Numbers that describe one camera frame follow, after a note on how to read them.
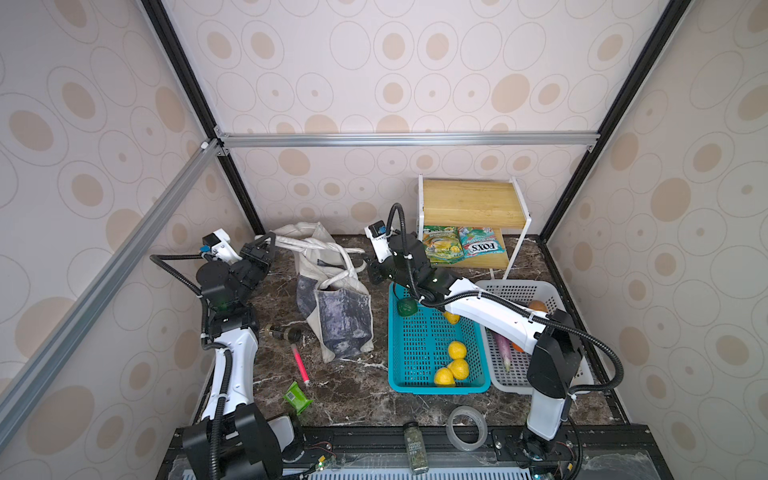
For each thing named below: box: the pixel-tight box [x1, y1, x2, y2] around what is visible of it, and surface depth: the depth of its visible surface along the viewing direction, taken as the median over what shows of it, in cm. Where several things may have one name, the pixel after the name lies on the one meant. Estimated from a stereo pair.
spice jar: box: [403, 422, 429, 475], surface depth 72 cm
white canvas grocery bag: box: [255, 222, 375, 363], surface depth 79 cm
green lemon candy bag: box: [422, 225, 465, 265], surface depth 94 cm
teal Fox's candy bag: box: [458, 226, 506, 258], surface depth 96 cm
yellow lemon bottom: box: [434, 367, 455, 385], surface depth 83 cm
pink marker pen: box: [291, 343, 310, 386], surface depth 89 cm
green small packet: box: [282, 381, 314, 415], surface depth 81 cm
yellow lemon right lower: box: [448, 358, 469, 380], surface depth 84 cm
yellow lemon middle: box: [448, 341, 467, 359], surface depth 87 cm
